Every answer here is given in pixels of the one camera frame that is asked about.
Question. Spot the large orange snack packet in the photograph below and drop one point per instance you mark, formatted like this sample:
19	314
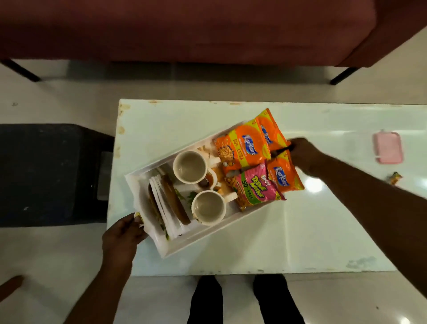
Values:
242	147

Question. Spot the person's right fingers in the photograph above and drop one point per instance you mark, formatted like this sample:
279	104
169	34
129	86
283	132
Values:
293	148

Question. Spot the dark red sofa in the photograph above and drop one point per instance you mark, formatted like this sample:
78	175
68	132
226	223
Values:
200	30

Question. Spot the white ceramic cup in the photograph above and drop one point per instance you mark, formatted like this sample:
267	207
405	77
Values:
208	207
188	167

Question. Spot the black sofa leg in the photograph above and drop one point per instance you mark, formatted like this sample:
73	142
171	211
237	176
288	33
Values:
21	70
343	76

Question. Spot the small crumpled wrapper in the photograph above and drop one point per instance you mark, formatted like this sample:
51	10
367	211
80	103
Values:
395	178

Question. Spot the person's left forearm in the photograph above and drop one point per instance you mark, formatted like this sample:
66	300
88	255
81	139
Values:
96	293

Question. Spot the person's left leg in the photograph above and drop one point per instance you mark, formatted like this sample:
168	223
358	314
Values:
206	302

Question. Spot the pink snack packet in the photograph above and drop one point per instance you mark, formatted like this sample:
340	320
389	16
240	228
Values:
255	188

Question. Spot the person's left fingers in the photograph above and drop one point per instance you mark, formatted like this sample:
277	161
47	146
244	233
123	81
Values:
137	224

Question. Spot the white rectangular serving tray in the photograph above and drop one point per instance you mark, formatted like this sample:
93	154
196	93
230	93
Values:
213	230

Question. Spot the person's left hand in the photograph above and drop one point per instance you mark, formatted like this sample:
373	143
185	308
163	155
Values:
120	242

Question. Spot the small orange snack packet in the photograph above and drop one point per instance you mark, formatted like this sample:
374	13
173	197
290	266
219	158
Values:
272	130
283	175

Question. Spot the person's right forearm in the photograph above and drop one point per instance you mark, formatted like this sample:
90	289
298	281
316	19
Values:
377	207

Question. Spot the small pink plastic tray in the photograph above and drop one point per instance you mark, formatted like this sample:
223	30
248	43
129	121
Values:
388	147

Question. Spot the person's right hand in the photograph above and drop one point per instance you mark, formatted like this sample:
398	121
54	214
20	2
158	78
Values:
305	157

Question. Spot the small bowl of brown sauce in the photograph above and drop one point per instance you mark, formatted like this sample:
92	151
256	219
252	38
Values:
206	180

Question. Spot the person's right leg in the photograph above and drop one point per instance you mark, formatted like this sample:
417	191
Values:
275	300

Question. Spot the person's leg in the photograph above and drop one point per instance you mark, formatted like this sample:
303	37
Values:
275	300
206	302

